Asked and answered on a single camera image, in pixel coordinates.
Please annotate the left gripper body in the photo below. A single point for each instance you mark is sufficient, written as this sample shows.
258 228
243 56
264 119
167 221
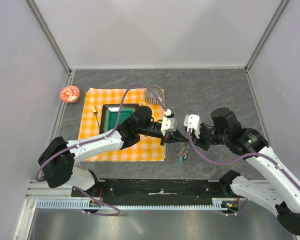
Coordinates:
151 130

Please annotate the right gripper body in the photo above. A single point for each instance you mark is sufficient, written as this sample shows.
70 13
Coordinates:
207 136

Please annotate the keyring with keys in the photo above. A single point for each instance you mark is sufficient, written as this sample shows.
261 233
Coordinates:
184 147

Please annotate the blue carabiner tag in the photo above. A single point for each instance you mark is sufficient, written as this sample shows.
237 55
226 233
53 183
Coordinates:
181 159

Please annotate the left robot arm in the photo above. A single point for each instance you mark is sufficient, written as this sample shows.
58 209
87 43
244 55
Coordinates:
57 162

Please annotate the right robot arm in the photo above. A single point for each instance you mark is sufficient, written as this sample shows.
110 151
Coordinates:
249 145

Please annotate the striped grey mug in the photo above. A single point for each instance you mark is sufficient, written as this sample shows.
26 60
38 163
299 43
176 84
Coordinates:
154 95

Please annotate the teal square plate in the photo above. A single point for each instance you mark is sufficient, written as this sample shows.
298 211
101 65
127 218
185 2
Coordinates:
110 113

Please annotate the gold fork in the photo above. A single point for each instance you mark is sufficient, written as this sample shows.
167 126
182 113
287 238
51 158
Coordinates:
95 113

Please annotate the red patterned small bowl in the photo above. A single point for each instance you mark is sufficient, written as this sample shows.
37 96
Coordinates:
69 94

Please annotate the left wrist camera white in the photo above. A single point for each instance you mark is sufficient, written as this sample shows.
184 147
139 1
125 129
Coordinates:
169 123

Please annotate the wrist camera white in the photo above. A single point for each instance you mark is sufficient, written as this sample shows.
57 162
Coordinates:
169 123
193 122

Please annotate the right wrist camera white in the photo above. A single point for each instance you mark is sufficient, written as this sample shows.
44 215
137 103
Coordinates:
193 122

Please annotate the grey cable duct rail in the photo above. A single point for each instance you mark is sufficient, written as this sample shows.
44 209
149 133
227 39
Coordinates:
85 204

